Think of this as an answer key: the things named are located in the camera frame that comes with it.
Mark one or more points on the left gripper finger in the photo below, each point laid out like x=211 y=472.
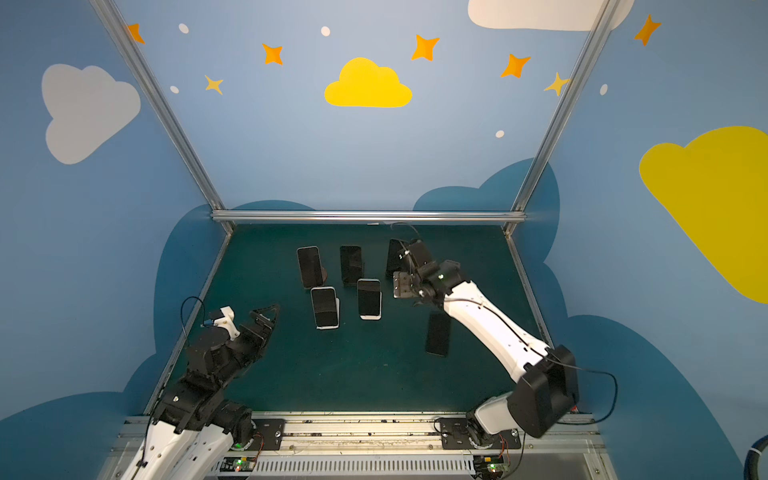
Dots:
x=259 y=318
x=273 y=313

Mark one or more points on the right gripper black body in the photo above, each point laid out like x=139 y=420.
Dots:
x=413 y=267

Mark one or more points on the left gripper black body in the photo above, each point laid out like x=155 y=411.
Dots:
x=253 y=327

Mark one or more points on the lilac small phone stand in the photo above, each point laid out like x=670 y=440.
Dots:
x=403 y=285

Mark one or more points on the black phone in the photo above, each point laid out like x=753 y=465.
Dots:
x=351 y=264
x=438 y=334
x=396 y=258

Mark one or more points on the silver phone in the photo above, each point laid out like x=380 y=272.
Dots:
x=369 y=298
x=325 y=306

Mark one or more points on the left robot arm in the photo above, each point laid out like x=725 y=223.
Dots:
x=193 y=424

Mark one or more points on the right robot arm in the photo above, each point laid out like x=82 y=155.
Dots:
x=545 y=377

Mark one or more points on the purple-edged phone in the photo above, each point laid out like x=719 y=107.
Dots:
x=310 y=266

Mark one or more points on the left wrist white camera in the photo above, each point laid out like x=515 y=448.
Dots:
x=223 y=318

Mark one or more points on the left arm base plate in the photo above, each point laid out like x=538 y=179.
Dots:
x=267 y=435

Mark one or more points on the aluminium frame back rail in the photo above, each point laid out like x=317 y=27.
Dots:
x=318 y=217

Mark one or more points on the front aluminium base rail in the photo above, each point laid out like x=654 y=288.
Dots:
x=391 y=445

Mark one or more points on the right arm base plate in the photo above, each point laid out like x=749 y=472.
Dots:
x=461 y=434

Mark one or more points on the aluminium frame left post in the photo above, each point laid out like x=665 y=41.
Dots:
x=114 y=23

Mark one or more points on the aluminium frame post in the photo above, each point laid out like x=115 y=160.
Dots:
x=580 y=74
x=114 y=23

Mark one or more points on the aluminium frame right post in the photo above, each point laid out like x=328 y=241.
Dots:
x=580 y=74

